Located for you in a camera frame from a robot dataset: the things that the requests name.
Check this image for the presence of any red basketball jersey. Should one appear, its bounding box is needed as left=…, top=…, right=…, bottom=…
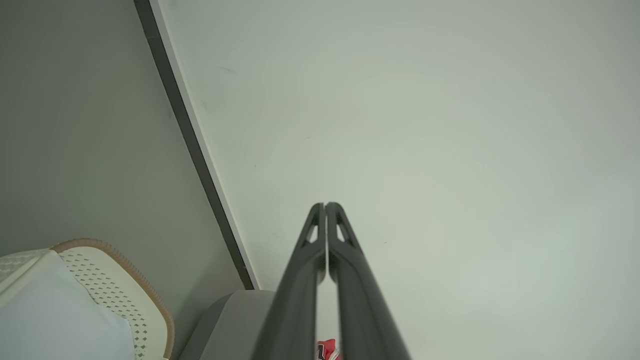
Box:
left=316, top=338, right=342, bottom=360

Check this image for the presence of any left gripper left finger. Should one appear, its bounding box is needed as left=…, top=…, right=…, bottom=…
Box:
left=252, top=202, right=327, bottom=360

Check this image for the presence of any white basket with brown rim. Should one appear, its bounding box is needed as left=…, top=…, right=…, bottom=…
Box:
left=0, top=238, right=176, bottom=360

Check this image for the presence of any dark baseboard strip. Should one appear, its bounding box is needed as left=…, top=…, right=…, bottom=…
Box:
left=133, top=0, right=261, bottom=291

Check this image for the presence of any grey fabric sofa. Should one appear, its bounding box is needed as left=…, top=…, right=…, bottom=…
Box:
left=179, top=289, right=277, bottom=360

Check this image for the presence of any white garment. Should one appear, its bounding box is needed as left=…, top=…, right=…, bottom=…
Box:
left=0, top=250, right=137, bottom=360

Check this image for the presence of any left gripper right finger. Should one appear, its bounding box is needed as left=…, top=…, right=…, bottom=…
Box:
left=325, top=201, right=412, bottom=360

